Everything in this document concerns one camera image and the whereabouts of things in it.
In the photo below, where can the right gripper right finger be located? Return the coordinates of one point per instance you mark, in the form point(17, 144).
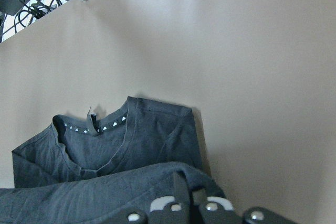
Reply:
point(215, 209)

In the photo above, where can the right gripper silver left finger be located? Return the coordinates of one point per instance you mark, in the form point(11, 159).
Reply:
point(167, 209)

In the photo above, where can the black printed t-shirt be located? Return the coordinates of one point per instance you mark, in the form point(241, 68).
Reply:
point(86, 171)

